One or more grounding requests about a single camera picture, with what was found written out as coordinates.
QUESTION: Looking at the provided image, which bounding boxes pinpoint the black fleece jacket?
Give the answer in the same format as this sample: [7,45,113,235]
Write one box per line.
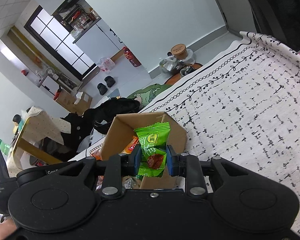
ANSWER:
[231,0,300,52]

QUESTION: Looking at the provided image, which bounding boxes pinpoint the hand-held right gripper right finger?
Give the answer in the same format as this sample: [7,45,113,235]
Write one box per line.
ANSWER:
[166,145,265,197]

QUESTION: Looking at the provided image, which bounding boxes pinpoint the green dinosaur rug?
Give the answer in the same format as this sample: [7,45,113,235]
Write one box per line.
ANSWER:
[127,84,173,106]

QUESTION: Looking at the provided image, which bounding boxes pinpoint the red oil bottle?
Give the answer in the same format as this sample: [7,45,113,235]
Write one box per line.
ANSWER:
[123,46,142,68]

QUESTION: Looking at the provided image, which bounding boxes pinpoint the person's left hand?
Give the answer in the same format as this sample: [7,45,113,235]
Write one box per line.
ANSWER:
[0,219,18,240]

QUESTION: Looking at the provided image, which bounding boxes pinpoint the dark haired figurine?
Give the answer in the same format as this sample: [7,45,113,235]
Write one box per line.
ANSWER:
[12,114,22,133]

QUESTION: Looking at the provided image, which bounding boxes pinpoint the green plum candy packet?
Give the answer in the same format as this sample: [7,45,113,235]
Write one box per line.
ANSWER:
[134,121,171,178]

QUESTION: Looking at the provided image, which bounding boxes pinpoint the pink sausage packet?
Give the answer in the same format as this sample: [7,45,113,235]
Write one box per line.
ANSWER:
[91,147,103,161]

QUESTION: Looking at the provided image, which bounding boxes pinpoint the black clothes pile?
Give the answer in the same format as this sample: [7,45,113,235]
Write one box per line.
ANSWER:
[61,97,146,162]

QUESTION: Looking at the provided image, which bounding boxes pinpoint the brown cardboard box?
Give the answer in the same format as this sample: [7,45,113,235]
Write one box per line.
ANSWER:
[100,112,188,191]

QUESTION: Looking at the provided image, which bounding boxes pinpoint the dotted beige table cover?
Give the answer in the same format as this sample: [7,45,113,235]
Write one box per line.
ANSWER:
[20,106,73,145]

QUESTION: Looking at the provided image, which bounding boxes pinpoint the wooden lid jar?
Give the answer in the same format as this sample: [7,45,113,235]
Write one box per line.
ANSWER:
[170,44,188,61]

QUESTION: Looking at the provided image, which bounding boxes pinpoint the dark framed glass door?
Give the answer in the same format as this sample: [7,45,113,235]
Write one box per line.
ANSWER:
[24,6,98,81]

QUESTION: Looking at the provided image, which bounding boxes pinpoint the small white cabinet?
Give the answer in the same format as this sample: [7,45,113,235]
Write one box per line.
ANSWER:
[36,66,78,96]

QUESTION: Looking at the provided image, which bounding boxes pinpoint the orange round tray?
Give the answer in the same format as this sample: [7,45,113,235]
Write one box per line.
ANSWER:
[163,62,203,86]

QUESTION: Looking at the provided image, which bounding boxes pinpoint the taped brown carton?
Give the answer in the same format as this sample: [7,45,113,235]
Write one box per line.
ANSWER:
[55,90,93,115]

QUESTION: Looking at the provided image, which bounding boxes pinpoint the orange biscuit packet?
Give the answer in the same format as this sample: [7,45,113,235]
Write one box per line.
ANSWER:
[124,135,141,154]

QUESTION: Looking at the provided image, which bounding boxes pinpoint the green boxes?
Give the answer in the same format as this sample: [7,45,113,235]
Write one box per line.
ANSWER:
[0,134,11,157]

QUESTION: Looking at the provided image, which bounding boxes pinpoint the wooden side table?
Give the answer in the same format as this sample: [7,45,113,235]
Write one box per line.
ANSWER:
[6,120,63,170]

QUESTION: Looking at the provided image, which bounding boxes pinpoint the white kitchen cabinet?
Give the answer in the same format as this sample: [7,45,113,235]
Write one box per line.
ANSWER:
[74,21,124,58]

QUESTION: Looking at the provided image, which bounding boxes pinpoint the kitchen shelf with bottles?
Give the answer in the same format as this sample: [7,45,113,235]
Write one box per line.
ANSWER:
[52,0,102,34]

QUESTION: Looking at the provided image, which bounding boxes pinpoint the small teapot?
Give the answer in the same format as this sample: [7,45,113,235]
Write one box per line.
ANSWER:
[180,65,196,77]

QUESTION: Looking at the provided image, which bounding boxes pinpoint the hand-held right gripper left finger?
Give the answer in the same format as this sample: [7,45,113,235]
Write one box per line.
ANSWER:
[44,145,142,197]

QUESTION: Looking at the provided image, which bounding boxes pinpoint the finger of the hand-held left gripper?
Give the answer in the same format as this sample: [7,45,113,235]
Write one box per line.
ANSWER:
[16,158,87,186]

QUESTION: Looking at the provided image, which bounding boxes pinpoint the pink plastic bag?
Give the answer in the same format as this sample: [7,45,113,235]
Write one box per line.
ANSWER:
[97,57,115,73]

